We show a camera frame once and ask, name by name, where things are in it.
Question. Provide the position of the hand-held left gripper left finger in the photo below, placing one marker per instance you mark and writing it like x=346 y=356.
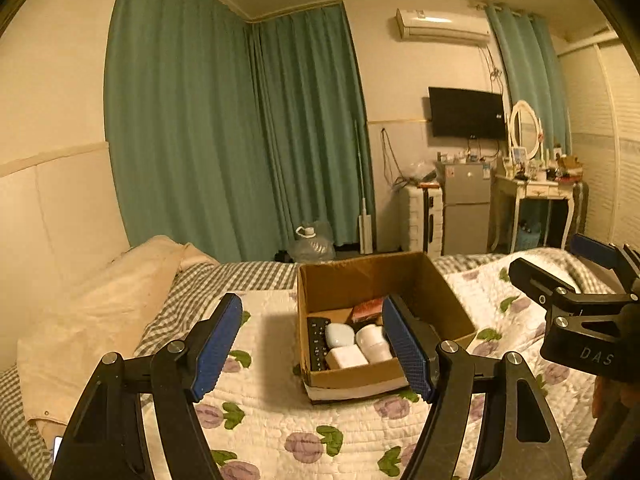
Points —
x=215 y=355

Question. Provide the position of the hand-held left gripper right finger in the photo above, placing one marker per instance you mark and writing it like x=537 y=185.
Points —
x=407 y=355

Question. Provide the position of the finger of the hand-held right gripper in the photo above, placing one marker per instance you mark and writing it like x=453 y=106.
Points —
x=537 y=277
x=595 y=252

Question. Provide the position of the red patterned packet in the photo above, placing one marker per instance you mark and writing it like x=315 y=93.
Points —
x=367 y=310

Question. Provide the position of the white square charger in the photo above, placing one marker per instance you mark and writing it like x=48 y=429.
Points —
x=346 y=358

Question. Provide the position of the light blue earbud case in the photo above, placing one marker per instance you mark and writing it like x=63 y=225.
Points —
x=340 y=335

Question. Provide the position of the brown cardboard box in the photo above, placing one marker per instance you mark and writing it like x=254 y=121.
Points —
x=425 y=285

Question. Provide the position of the black remote control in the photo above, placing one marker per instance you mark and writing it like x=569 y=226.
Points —
x=316 y=342

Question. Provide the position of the person's right hand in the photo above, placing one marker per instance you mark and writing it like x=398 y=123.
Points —
x=615 y=395

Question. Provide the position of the blue basket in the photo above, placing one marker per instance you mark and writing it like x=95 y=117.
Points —
x=527 y=235

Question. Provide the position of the white vanity table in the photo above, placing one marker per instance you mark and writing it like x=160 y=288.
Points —
x=530 y=190

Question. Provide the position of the white louvred wardrobe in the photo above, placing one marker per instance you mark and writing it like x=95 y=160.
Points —
x=610 y=160

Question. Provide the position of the grey fridge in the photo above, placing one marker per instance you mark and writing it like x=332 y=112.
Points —
x=465 y=210

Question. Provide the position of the white floral quilt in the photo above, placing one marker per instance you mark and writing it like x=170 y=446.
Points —
x=300 y=420

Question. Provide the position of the beige pillow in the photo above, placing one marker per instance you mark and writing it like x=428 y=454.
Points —
x=100 y=310

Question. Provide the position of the white flat mop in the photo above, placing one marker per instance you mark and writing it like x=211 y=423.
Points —
x=365 y=232

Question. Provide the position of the clear water bottle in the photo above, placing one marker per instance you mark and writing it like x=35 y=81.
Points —
x=312 y=245

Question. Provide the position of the oval vanity mirror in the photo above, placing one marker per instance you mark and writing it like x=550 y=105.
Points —
x=524 y=125

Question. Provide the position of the clear plastic bag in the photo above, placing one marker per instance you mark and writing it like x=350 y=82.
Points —
x=417 y=172

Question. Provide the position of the white phone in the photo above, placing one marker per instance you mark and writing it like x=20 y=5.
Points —
x=58 y=449

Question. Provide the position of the narrow green curtain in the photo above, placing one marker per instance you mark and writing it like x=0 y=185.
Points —
x=530 y=70

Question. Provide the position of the cream padded headboard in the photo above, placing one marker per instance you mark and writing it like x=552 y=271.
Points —
x=65 y=220

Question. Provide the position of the wide green curtain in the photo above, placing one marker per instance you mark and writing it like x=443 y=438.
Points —
x=200 y=110

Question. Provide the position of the white air conditioner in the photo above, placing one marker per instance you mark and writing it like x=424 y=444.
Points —
x=440 y=25

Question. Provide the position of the black wall television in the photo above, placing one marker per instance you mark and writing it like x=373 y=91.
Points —
x=465 y=112

